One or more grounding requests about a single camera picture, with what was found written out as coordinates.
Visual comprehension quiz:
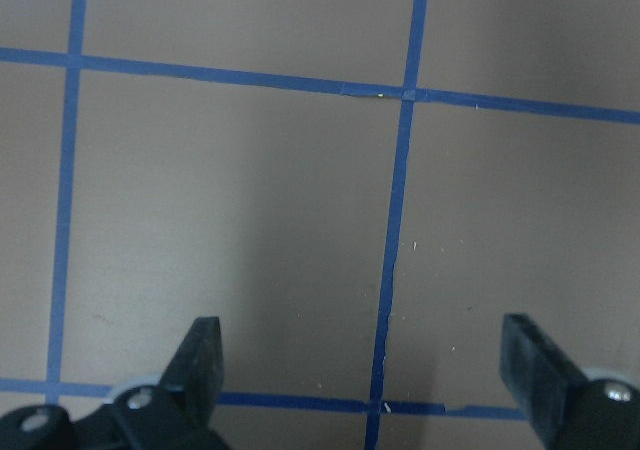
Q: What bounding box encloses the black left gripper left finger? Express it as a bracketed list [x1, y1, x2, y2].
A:
[159, 316, 223, 427]

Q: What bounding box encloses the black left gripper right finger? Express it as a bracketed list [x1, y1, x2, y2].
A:
[499, 313, 589, 449]

